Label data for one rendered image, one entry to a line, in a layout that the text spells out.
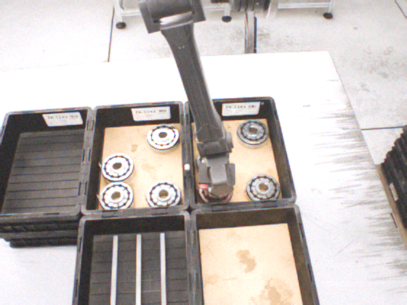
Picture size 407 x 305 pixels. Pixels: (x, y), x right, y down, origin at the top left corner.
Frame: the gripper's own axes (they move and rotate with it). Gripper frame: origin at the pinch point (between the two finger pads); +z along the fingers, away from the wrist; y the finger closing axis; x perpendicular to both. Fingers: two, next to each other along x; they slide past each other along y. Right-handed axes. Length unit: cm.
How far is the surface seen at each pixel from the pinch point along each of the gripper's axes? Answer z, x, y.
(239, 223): 1.5, -10.5, 6.8
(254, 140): 1.8, 18.7, 12.7
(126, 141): 5.1, 19.4, -29.8
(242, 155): 4.6, 14.8, 8.8
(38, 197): 5, -3, -55
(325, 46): 93, 170, 85
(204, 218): -3.4, -11.2, -3.2
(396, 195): 68, 33, 94
